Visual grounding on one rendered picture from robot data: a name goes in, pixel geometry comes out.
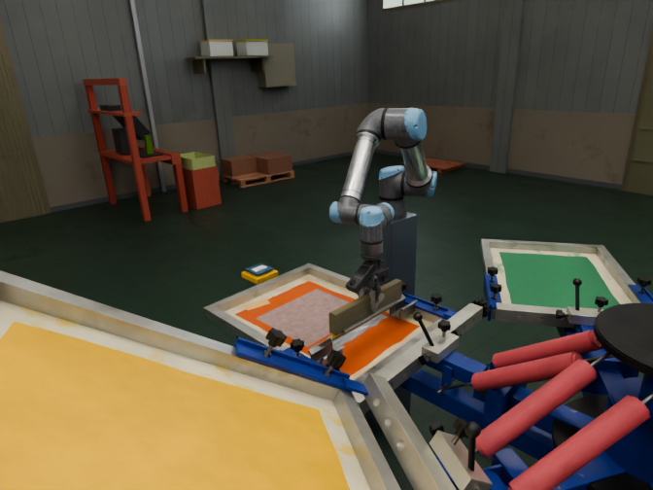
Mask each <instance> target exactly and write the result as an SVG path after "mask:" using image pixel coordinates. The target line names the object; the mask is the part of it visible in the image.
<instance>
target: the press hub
mask: <svg viewBox="0 0 653 490"><path fill-rule="evenodd" d="M594 333H595V336H596V338H597V340H598V341H599V343H600V344H601V345H602V346H603V348H604V349H605V350H607V351H608V352H609V353H610V354H611V355H612V356H614V357H615V358H616V359H618V360H619V361H621V362H622V363H624V364H626V365H627V366H629V367H631V368H634V369H636V370H637V371H639V372H642V373H644V375H643V377H631V378H625V379H621V380H618V381H616V382H615V383H613V384H612V385H611V387H610V389H609V393H608V395H596V396H588V397H583V398H579V399H576V400H573V401H571V402H568V403H567V404H565V406H567V407H570V408H572V409H574V410H576V411H579V412H581V413H583V414H586V415H588V416H590V417H592V418H595V419H596V418H597V417H599V416H600V415H601V414H603V413H604V412H606V411H607V410H608V409H610V408H611V407H612V406H614V405H615V404H616V403H618V402H619V401H621V400H622V399H623V398H625V397H626V396H631V397H636V398H638V399H639V400H640V401H642V400H644V399H645V398H646V397H648V396H649V395H650V394H652V393H653V303H624V304H618V305H614V306H611V307H608V308H606V309H605V310H603V311H601V312H600V313H599V314H598V316H597V317H596V320H595V325H594ZM646 407H647V408H648V409H649V412H650V413H649V415H650V418H649V419H647V420H646V421H645V422H643V423H642V424H640V425H639V426H638V427H636V428H635V429H634V430H632V431H631V432H630V433H628V434H627V435H626V436H624V437H623V438H621V439H620V440H619V441H617V442H616V443H615V444H613V445H612V446H610V447H609V448H608V449H606V450H605V452H606V454H607V455H608V456H609V457H610V458H611V459H612V460H613V461H614V462H615V463H616V464H618V465H619V466H620V467H621V468H623V469H624V470H626V471H627V472H625V473H622V474H619V475H615V476H613V477H610V478H607V479H603V480H600V481H597V482H593V483H590V484H589V485H588V487H587V490H653V489H652V487H651V485H650V483H653V399H652V400H651V401H650V402H648V403H647V404H646ZM578 431H580V430H579V429H577V428H575V427H573V426H571V425H570V424H567V423H565V422H563V421H561V420H559V419H557V418H556V419H554V422H553V426H552V441H553V445H554V448H556V447H558V446H559V445H561V444H562V443H563V442H565V441H566V440H567V439H569V438H570V437H572V436H573V435H574V434H576V433H577V432H578Z"/></svg>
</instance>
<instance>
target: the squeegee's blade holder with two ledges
mask: <svg viewBox="0 0 653 490"><path fill-rule="evenodd" d="M398 303H399V299H396V300H394V301H392V302H390V303H389V304H387V305H385V306H383V307H381V308H380V309H378V310H376V311H375V313H371V314H369V315H367V316H365V317H364V318H362V319H360V320H358V321H357V322H356V323H354V324H352V325H350V326H349V327H347V328H345V329H343V330H342V332H343V333H347V332H349V331H351V330H352V329H354V328H356V327H358V326H359V325H361V324H363V323H365V322H366V321H368V320H370V319H372V318H373V317H375V316H377V315H379V314H380V313H382V312H384V311H386V310H387V309H389V308H391V307H393V306H394V305H396V304H398Z"/></svg>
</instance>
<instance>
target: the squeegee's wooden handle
mask: <svg viewBox="0 0 653 490"><path fill-rule="evenodd" d="M401 285H402V282H401V280H399V279H395V280H393V281H391V282H389V283H387V284H385V285H383V286H381V287H380V288H381V293H380V294H384V296H385V297H384V299H383V300H382V301H381V302H380V303H379V304H378V307H377V310H378V309H380V308H381V307H383V306H385V305H387V304H389V303H390V302H392V301H394V300H396V299H401ZM369 293H370V292H369ZM369 293H367V294H365V295H363V296H362V297H359V298H357V299H355V300H353V301H351V302H349V303H347V304H345V305H343V306H341V307H339V308H337V309H335V310H333V311H331V312H329V314H328V316H329V332H330V333H332V334H334V335H338V334H340V333H342V330H343V329H345V328H347V327H349V326H350V325H352V324H354V323H356V322H357V321H358V320H360V319H362V318H364V317H365V316H367V315H369V314H371V313H372V311H371V309H370V308H371V304H370V302H371V299H370V296H369Z"/></svg>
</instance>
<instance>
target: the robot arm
mask: <svg viewBox="0 0 653 490"><path fill-rule="evenodd" d="M426 134H427V118H426V115H425V113H424V111H423V110H422V109H418V108H381V109H377V110H375V111H373V112H372V113H370V114H369V115H368V116H367V117H366V118H365V119H364V120H363V121H362V122H361V124H360V126H359V128H358V130H357V133H356V136H355V141H356V146H355V149H354V152H353V155H352V159H351V162H350V166H349V169H348V173H347V176H346V180H345V183H344V187H343V190H342V194H341V196H340V199H339V201H336V202H335V201H334V202H332V203H331V205H330V207H329V217H330V219H331V220H332V221H333V222H335V223H339V224H349V225H358V226H360V235H361V258H362V259H363V260H365V262H363V263H362V264H361V266H360V267H359V269H358V270H357V271H356V272H355V274H354V275H353V276H352V278H351V279H350V280H349V281H348V283H347V284H346V285H345V286H346V288H347V290H349V291H351V292H354V293H356V294H358V296H359V298H360V297H362V296H363V295H365V294H367V293H369V292H370V293H369V296H370V299H371V302H370V304H371V308H370V309H371V311H372V313H375V311H376V310H377V307H378V304H379V303H380V302H381V301H382V300H383V299H384V297H385V296H384V294H380V293H381V288H380V285H382V284H383V283H384V284H386V283H388V282H389V269H388V268H387V267H385V251H383V229H384V228H385V227H386V226H387V225H388V224H390V223H391V221H392V220H400V219H403V218H405V217H406V216H407V210H406V208H405V204H404V200H403V196H404V195H412V196H423V197H432V196H433V195H434V191H435V186H436V179H437V172H435V171H431V169H430V168H429V167H428V166H427V164H426V159H425V155H424V150H423V146H422V140H424V139H425V137H426ZM380 140H394V142H395V144H396V145H397V146H398V147H399V148H400V150H401V153H402V156H403V160H404V163H405V166H406V170H404V169H405V168H404V166H401V165H397V166H390V167H385V168H383V169H381V170H380V172H379V179H378V180H379V200H378V203H377V205H369V204H361V197H362V193H363V190H364V186H365V182H366V179H367V175H368V172H369V168H370V164H371V162H372V158H373V154H374V151H375V148H376V147H378V145H379V143H380ZM385 268H386V269H385ZM386 273H388V279H387V280H386ZM368 288H369V289H368ZM371 289H372V291H371Z"/></svg>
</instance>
